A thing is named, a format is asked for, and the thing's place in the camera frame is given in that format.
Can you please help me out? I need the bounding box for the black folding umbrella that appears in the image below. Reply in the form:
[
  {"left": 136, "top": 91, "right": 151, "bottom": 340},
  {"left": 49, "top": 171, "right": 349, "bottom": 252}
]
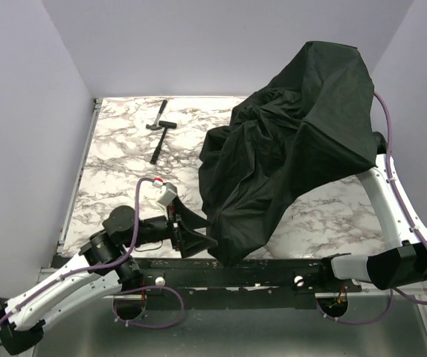
[{"left": 199, "top": 41, "right": 377, "bottom": 266}]

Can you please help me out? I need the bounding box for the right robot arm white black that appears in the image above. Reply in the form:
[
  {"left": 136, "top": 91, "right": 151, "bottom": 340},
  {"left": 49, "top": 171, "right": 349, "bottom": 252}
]
[{"left": 323, "top": 132, "right": 427, "bottom": 290}]

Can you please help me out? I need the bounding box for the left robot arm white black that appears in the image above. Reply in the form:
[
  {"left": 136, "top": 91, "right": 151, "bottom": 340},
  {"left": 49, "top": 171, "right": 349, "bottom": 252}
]
[{"left": 0, "top": 197, "right": 217, "bottom": 356}]

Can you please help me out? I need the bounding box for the black claw hammer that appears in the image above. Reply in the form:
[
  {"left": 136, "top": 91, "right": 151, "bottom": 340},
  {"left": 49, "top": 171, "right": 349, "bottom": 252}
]
[{"left": 146, "top": 100, "right": 177, "bottom": 165}]

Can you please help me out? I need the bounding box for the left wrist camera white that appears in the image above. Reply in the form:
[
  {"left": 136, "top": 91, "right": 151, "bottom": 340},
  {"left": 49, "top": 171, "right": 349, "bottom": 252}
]
[{"left": 152, "top": 178, "right": 178, "bottom": 208}]

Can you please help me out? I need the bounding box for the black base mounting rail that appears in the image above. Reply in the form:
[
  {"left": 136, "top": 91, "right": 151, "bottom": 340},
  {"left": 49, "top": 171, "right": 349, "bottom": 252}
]
[{"left": 51, "top": 254, "right": 367, "bottom": 312}]

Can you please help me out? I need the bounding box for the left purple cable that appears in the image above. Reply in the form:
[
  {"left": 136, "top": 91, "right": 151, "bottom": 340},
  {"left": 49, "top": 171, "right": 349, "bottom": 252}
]
[{"left": 0, "top": 177, "right": 185, "bottom": 347}]

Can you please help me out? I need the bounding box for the purple cable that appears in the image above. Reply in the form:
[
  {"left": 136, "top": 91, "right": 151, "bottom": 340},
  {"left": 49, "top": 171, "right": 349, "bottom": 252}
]
[
  {"left": 316, "top": 91, "right": 427, "bottom": 324},
  {"left": 0, "top": 177, "right": 185, "bottom": 347}
]

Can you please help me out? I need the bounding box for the aluminium frame rail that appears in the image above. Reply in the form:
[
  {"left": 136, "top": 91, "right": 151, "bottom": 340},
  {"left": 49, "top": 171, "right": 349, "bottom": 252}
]
[{"left": 16, "top": 264, "right": 88, "bottom": 357}]

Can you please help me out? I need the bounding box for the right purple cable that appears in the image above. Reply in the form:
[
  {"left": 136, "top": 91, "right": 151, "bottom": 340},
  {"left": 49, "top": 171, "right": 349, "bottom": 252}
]
[{"left": 316, "top": 91, "right": 427, "bottom": 324}]

